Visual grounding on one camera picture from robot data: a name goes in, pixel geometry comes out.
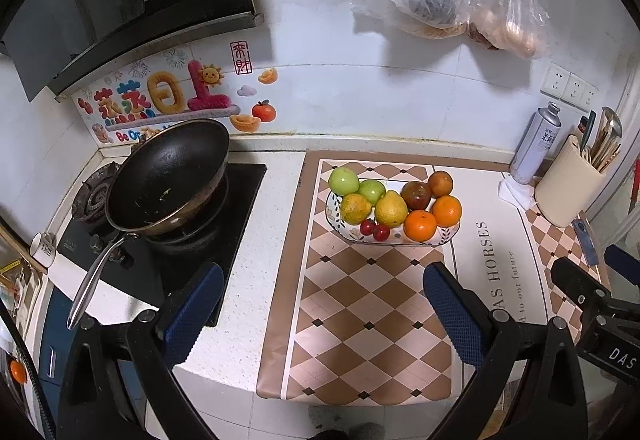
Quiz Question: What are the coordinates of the blue cabinet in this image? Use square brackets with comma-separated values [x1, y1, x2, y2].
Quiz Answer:
[37, 290, 76, 386]

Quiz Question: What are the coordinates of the white cup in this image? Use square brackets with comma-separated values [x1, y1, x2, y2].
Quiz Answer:
[30, 231, 58, 269]

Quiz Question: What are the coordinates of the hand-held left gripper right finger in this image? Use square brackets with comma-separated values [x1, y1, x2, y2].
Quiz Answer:
[422, 261, 588, 440]

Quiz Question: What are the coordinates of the red apple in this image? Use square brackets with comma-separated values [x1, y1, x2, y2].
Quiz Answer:
[400, 181, 432, 211]

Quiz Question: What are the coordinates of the yellow lemon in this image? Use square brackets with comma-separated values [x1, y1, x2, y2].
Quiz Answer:
[375, 191, 408, 228]

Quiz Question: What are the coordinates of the dark utensil handle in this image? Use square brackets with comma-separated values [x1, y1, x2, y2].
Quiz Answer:
[582, 110, 597, 151]

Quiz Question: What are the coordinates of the bundle of chopsticks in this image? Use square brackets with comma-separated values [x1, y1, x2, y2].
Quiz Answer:
[582, 130, 621, 173]

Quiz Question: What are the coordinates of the blue flat tool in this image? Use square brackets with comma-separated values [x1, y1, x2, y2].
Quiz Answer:
[572, 215, 601, 267]

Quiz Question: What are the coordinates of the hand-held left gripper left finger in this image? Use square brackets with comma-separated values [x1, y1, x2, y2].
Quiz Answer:
[55, 261, 225, 440]

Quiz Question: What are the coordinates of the metal spoon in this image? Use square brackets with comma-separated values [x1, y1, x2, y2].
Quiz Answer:
[597, 106, 623, 171]

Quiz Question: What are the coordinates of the glass plate with leaf print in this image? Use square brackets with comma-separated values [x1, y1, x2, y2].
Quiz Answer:
[325, 177, 462, 246]

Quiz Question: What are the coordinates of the yellow-green citrus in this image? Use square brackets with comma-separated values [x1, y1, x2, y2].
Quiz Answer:
[340, 193, 373, 226]

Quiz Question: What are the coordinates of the black wok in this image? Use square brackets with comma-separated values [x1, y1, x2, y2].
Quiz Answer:
[67, 119, 231, 331]

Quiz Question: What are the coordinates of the checkered counter mat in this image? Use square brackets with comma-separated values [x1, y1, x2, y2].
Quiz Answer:
[256, 149, 618, 406]

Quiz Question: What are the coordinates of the orange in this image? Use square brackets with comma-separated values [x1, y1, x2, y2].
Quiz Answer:
[404, 210, 439, 243]
[427, 171, 454, 198]
[431, 195, 463, 228]

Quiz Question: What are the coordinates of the cream utensil holder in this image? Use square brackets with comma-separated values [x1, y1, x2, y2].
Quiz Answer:
[534, 135, 608, 228]

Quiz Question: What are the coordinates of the red seal wall sticker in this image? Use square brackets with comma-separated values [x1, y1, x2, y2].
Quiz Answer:
[230, 41, 249, 74]

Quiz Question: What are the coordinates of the green apple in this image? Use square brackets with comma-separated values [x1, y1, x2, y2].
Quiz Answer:
[328, 166, 361, 196]
[359, 179, 387, 206]

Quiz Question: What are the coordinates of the white paper towel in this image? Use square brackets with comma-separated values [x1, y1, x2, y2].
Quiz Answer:
[497, 172, 538, 211]

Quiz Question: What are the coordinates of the persimmon wall sticker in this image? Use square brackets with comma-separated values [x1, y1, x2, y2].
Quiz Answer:
[251, 100, 277, 122]

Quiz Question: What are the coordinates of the colourful cartoon wall sticker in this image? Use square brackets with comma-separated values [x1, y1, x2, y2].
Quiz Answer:
[72, 61, 241, 143]

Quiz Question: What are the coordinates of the silver spray can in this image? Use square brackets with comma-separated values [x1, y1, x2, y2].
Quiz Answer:
[509, 101, 563, 186]

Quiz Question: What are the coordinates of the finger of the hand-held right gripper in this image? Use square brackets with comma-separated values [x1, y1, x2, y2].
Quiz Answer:
[603, 244, 640, 277]
[550, 256, 613, 316]

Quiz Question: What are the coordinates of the white wall socket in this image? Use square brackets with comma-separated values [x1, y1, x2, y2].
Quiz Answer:
[562, 75, 598, 111]
[541, 62, 571, 98]

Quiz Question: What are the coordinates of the black gas stove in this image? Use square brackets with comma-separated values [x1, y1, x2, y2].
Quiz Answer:
[55, 160, 267, 328]

